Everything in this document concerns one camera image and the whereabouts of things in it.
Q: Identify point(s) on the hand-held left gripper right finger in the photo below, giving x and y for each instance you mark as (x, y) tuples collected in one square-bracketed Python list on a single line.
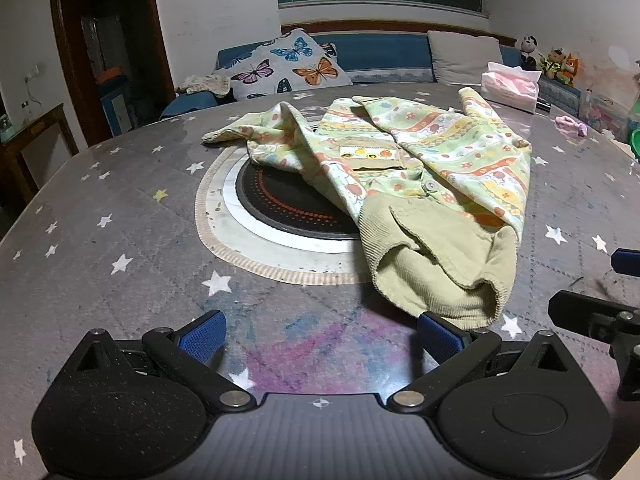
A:
[(439, 338)]

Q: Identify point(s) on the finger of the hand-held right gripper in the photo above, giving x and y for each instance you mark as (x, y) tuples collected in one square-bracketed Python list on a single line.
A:
[(626, 261), (580, 309)]

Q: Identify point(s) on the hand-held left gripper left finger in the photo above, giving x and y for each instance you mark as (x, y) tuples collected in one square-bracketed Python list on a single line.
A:
[(201, 336)]

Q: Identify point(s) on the patterned green child's jacket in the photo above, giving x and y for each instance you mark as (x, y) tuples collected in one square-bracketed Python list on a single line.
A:
[(450, 160)]

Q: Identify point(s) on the green plastic bowl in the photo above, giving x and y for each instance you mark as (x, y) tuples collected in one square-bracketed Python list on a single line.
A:
[(636, 145)]

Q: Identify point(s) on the grey star tablecloth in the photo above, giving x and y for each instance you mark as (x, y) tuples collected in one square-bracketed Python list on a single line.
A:
[(125, 220)]

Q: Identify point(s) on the small pink cloth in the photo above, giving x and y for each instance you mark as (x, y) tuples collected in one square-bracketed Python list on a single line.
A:
[(571, 125)]

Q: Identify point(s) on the clear plastic storage box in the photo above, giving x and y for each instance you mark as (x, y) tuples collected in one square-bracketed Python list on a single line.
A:
[(602, 115)]

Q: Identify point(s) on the round black hotplate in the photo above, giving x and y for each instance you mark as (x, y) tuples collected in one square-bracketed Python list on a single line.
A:
[(280, 205)]

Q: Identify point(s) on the orange fox plush toy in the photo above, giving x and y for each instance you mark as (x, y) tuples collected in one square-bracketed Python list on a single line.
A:
[(571, 70)]

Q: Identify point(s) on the pink tissue pack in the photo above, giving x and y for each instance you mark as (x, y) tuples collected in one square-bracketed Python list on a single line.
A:
[(510, 87)]

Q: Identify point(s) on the brown bear plush toy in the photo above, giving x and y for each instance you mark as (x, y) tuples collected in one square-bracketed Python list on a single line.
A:
[(553, 65)]

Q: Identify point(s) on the panda plush toy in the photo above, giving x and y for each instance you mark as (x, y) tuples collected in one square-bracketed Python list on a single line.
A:
[(528, 52)]

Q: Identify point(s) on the blue framed board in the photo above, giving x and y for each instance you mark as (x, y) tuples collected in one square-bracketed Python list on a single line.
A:
[(116, 102)]

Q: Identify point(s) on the small cream cloth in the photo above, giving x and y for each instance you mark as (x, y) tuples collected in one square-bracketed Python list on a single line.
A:
[(205, 84)]

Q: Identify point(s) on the grey pillow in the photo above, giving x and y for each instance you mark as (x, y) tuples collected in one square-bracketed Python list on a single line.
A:
[(462, 57)]

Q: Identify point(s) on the dark wooden side table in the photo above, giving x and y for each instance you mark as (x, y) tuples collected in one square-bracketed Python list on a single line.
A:
[(30, 135)]

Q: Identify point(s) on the butterfly print pillow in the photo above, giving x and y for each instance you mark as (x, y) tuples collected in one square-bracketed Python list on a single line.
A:
[(290, 65)]

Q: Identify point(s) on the blue sofa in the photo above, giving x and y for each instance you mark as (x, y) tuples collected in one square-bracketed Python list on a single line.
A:
[(380, 55)]

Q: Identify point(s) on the white wall socket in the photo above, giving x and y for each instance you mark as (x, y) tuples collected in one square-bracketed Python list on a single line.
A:
[(32, 72)]

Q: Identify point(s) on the brown wooden door frame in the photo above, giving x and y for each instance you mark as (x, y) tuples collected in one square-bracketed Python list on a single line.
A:
[(62, 50)]

